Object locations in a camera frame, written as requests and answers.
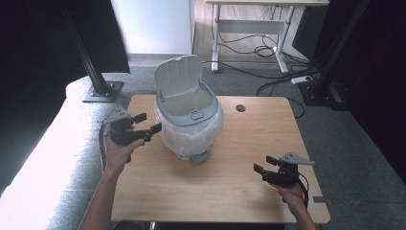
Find person's left hand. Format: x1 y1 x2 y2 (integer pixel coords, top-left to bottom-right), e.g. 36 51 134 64
104 135 147 176

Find grey pedal trash bin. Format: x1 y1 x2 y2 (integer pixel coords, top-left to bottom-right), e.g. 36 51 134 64
153 54 224 165

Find white panel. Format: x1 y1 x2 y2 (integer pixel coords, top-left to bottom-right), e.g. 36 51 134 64
109 0 196 56

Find white desk frame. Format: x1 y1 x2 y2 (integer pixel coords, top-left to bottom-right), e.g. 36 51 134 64
205 0 330 75

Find black metal stand with base plate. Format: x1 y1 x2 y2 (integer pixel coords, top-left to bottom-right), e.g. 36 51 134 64
61 4 125 104

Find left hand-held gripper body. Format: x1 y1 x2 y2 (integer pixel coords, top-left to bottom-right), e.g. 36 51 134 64
101 104 152 147

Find left hand-held gripper cable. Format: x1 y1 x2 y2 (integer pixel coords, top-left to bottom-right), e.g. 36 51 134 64
98 121 108 173

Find black curtain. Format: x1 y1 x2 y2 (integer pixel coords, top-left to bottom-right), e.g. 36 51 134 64
0 0 131 193
310 0 406 176

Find right hand-held gripper cable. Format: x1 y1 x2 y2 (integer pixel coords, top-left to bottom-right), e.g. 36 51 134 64
296 172 310 209

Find black stand base box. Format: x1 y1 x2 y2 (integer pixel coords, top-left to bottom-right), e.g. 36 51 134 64
299 80 350 112

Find white power strip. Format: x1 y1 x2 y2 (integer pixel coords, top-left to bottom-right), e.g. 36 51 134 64
290 75 314 85

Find person's right hand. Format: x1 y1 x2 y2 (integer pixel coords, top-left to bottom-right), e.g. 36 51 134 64
270 181 305 210

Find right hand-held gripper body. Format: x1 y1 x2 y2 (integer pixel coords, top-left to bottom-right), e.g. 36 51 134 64
260 151 316 188

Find white plastic bin liner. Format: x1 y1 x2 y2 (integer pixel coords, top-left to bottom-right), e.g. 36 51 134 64
154 104 224 158

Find black metal stand post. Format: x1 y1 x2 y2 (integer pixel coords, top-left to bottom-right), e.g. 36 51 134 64
317 0 372 85

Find tangled black cables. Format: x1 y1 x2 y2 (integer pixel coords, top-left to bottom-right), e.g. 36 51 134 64
218 32 309 65

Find black floor cable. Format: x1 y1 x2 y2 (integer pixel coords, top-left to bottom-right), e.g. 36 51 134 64
201 59 320 81
256 80 306 120

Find black computer case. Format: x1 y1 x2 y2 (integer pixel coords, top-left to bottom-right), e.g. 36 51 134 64
291 4 331 61

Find hand-held gripper cable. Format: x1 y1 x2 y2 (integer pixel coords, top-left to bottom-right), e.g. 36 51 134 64
296 172 310 209
98 121 108 173

